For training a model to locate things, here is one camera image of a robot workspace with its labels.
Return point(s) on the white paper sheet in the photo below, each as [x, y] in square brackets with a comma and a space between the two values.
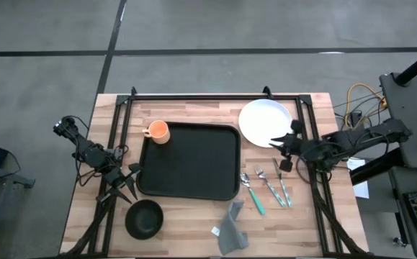
[361, 188]

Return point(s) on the orange cup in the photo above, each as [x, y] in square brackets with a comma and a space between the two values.
[158, 132]

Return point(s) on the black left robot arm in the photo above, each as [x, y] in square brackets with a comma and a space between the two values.
[91, 153]

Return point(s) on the black plastic tray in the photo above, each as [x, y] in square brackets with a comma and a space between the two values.
[193, 162]

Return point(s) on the grey cloth napkin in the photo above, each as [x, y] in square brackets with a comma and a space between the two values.
[231, 234]

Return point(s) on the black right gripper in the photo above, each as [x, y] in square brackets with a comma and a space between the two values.
[297, 149]

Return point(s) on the black metal crossbar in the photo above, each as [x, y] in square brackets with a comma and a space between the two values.
[374, 169]

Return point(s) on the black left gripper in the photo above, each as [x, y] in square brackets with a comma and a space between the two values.
[116, 178]

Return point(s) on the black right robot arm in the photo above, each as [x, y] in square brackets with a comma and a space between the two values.
[337, 144]

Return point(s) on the black power adapter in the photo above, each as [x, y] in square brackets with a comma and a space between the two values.
[355, 118]

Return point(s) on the black aluminium table frame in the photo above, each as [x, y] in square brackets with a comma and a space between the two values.
[211, 97]

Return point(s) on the white round plate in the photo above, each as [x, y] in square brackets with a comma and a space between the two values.
[264, 122]

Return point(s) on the black bowl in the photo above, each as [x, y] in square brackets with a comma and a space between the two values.
[144, 219]

